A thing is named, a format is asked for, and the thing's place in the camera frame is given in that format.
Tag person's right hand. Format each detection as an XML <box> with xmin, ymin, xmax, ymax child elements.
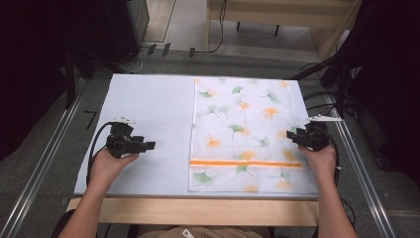
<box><xmin>297</xmin><ymin>144</ymin><xmax>338</xmax><ymax>181</ymax></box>

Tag black floor cable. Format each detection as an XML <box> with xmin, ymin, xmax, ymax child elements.
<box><xmin>193</xmin><ymin>0</ymin><xmax>229</xmax><ymax>55</ymax></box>

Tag black curtain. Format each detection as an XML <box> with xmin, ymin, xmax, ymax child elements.
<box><xmin>343</xmin><ymin>0</ymin><xmax>420</xmax><ymax>186</ymax></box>

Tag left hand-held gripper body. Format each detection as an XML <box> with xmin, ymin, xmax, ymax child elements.
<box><xmin>105</xmin><ymin>116</ymin><xmax>147</xmax><ymax>160</ymax></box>

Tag black cabinet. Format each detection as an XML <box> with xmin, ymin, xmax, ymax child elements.
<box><xmin>104</xmin><ymin>0</ymin><xmax>151</xmax><ymax>64</ymax></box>

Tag person's beige trousers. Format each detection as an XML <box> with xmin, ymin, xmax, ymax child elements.
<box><xmin>136</xmin><ymin>225</ymin><xmax>272</xmax><ymax>238</ymax></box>

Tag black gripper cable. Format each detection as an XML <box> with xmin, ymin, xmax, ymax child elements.
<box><xmin>85</xmin><ymin>121</ymin><xmax>117</xmax><ymax>185</ymax></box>
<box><xmin>321</xmin><ymin>126</ymin><xmax>357</xmax><ymax>230</ymax></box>

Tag light wooden bench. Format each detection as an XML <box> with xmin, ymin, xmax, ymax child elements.
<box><xmin>205</xmin><ymin>0</ymin><xmax>362</xmax><ymax>61</ymax></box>

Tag bundle of black cables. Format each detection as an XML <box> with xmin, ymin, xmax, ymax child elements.
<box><xmin>299</xmin><ymin>61</ymin><xmax>343</xmax><ymax>124</ymax></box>

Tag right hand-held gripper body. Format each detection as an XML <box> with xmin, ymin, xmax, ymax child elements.
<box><xmin>296</xmin><ymin>114</ymin><xmax>343</xmax><ymax>153</ymax></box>

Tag light blue table mat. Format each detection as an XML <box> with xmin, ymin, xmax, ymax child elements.
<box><xmin>73</xmin><ymin>72</ymin><xmax>320</xmax><ymax>199</ymax></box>

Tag white floor cable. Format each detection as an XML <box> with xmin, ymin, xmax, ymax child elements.
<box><xmin>118</xmin><ymin>49</ymin><xmax>149</xmax><ymax>74</ymax></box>

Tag person's left hand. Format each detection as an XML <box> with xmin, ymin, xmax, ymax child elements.
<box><xmin>88</xmin><ymin>148</ymin><xmax>141</xmax><ymax>191</ymax></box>

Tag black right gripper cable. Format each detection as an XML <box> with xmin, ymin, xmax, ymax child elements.
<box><xmin>321</xmin><ymin>126</ymin><xmax>357</xmax><ymax>230</ymax></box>

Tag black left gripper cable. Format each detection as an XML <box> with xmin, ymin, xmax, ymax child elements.
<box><xmin>85</xmin><ymin>121</ymin><xmax>117</xmax><ymax>185</ymax></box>

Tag wooden table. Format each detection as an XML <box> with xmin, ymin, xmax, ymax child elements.
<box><xmin>66</xmin><ymin>196</ymin><xmax>320</xmax><ymax>228</ymax></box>

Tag aluminium floor rail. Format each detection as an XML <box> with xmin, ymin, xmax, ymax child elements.
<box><xmin>0</xmin><ymin>78</ymin><xmax>87</xmax><ymax>238</ymax></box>
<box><xmin>325</xmin><ymin>93</ymin><xmax>398</xmax><ymax>238</ymax></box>

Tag leaf print zipper bag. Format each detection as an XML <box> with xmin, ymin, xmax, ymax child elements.
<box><xmin>188</xmin><ymin>76</ymin><xmax>319</xmax><ymax>194</ymax></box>

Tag black metal stand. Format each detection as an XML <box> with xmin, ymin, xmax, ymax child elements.
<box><xmin>63</xmin><ymin>49</ymin><xmax>77</xmax><ymax>110</ymax></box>
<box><xmin>286</xmin><ymin>56</ymin><xmax>353</xmax><ymax>119</ymax></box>

